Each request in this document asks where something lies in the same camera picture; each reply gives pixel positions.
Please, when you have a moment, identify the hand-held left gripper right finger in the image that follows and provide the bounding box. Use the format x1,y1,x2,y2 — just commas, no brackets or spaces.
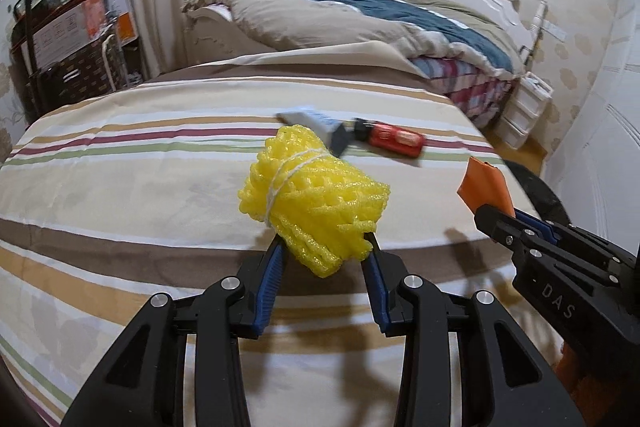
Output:
361,232,586,427

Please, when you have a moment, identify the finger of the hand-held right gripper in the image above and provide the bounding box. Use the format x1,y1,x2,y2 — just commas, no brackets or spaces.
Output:
474,204,626,286
515,208,640,278

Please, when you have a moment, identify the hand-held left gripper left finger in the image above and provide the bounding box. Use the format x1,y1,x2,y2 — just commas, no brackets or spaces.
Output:
62,237,286,427

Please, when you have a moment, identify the orange cloth bag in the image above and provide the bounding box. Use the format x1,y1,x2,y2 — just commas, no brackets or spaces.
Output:
456,157,516,218

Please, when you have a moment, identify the yellow foam fruit net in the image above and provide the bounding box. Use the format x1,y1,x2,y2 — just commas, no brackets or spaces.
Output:
237,124,391,279

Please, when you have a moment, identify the white panelled door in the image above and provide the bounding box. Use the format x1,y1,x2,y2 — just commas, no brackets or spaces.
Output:
565,0,640,258

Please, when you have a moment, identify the white plastic drawer unit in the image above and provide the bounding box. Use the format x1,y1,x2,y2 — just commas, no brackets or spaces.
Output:
500,72,555,150

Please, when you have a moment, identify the red tube with black cap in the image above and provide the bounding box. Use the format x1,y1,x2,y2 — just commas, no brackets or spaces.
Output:
352,118,426,160

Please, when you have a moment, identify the plaid bedsheet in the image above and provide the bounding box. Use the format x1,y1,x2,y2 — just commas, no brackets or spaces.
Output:
412,56,516,130

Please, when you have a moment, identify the striped tablecloth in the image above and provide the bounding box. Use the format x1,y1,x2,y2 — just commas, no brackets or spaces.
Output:
0,79,571,427

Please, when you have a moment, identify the beige brown-edged cloth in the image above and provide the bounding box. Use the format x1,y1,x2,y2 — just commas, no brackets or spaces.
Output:
150,39,451,95

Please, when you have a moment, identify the beige and teal duvet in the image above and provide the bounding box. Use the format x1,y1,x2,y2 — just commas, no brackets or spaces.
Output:
192,0,526,78

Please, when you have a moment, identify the white and orange box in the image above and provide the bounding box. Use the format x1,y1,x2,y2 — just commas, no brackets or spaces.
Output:
107,0,141,50

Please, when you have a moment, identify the white cardboard box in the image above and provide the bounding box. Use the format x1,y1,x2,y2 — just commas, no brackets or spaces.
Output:
30,0,108,68

